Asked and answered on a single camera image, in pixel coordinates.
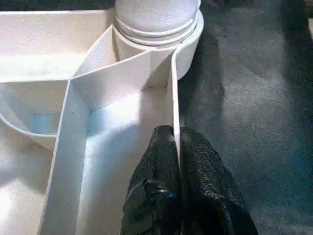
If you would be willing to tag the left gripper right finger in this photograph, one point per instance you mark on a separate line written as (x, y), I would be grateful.
(210, 196)

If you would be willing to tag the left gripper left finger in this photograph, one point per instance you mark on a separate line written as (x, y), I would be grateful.
(154, 196)

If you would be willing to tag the white plastic table top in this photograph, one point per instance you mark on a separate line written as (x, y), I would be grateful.
(49, 49)

